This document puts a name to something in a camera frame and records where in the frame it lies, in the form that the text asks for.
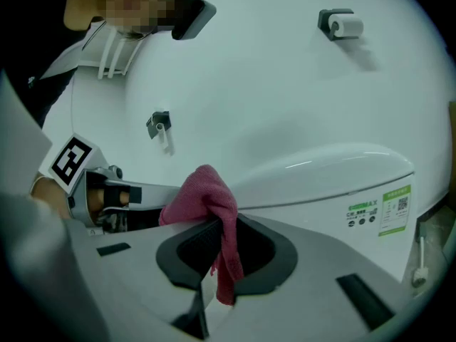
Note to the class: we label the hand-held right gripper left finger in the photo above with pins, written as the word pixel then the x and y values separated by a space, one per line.
pixel 142 280

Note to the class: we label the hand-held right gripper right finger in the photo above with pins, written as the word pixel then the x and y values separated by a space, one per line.
pixel 313 290

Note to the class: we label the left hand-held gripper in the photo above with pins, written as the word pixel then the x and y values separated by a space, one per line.
pixel 71 162

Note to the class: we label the pink cloth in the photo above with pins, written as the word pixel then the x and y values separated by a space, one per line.
pixel 210 194

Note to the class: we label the white tank toilet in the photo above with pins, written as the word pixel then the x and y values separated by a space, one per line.
pixel 320 176

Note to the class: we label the person's left forearm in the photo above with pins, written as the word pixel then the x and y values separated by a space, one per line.
pixel 50 198

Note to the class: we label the white toilet brush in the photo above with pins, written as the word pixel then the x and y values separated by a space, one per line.
pixel 419 276

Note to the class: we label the person's left hand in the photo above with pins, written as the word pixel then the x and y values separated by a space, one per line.
pixel 96 199

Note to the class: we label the thin white paper roll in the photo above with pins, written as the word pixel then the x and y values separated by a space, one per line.
pixel 161 134

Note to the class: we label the person's head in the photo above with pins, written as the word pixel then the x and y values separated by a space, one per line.
pixel 85 9

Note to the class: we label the tall brown cardboard box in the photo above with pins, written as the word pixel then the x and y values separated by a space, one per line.
pixel 452 119

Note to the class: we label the black paper holder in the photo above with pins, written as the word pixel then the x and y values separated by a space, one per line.
pixel 323 18

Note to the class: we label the black wall valve bracket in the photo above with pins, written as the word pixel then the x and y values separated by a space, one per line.
pixel 158 118

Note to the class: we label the head-worn camera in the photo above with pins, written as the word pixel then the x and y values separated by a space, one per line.
pixel 196 20

